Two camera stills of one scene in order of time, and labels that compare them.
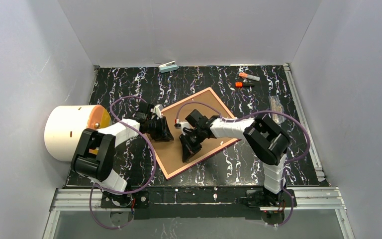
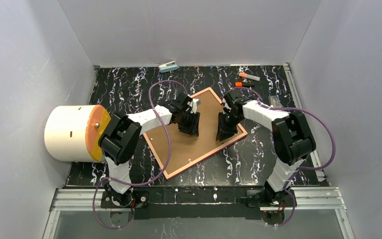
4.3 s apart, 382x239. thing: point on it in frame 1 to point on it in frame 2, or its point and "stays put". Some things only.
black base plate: [200, 202] stays put
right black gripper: [190, 139] to [226, 121]
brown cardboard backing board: [170, 151] stays put
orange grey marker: [252, 77] stays put
